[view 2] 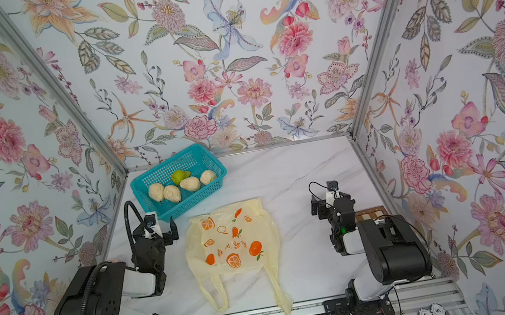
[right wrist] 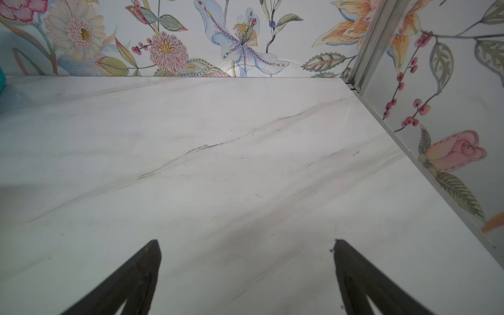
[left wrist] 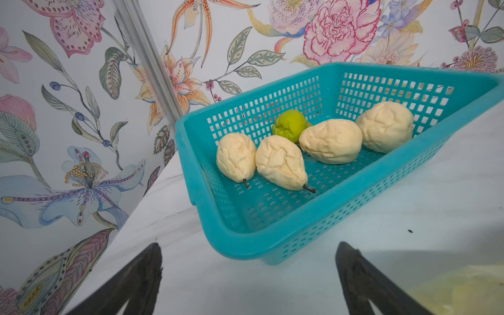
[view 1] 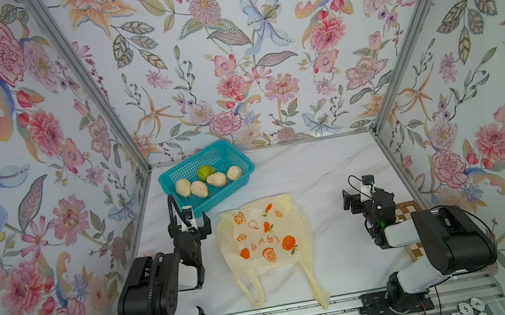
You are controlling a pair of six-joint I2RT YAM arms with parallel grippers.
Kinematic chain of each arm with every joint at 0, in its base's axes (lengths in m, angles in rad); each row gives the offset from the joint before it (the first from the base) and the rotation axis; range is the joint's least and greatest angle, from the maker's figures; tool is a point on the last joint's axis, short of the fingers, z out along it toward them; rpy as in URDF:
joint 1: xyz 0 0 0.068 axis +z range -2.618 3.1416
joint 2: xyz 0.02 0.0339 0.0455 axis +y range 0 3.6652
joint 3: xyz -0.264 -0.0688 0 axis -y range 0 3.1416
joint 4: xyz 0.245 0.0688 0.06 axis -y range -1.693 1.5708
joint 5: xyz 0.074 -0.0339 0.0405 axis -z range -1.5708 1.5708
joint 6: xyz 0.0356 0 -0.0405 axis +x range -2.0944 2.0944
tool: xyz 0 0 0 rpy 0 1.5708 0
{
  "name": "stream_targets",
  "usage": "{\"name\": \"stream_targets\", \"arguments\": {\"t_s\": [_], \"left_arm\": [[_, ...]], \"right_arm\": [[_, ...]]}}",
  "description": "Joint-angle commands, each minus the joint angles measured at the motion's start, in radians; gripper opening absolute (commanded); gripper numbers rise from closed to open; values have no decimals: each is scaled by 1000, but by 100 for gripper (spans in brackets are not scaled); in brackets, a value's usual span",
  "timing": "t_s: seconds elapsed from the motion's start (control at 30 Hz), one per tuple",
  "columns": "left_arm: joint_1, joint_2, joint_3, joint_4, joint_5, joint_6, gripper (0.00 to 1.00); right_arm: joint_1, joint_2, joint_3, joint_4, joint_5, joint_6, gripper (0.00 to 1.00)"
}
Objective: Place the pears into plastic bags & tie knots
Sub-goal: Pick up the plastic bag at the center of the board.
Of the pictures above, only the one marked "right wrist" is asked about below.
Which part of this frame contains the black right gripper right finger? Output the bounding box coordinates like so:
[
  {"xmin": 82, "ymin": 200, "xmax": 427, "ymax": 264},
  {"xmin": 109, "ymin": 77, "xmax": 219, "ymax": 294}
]
[{"xmin": 332, "ymin": 240, "xmax": 432, "ymax": 314}]

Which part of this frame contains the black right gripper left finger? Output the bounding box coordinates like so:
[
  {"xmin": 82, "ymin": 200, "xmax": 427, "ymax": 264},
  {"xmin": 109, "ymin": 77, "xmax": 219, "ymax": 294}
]
[{"xmin": 63, "ymin": 240, "xmax": 161, "ymax": 314}]

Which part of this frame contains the teal plastic basket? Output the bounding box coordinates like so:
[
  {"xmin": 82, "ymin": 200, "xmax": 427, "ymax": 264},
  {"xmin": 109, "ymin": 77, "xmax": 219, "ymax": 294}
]
[{"xmin": 0, "ymin": 68, "xmax": 7, "ymax": 93}]

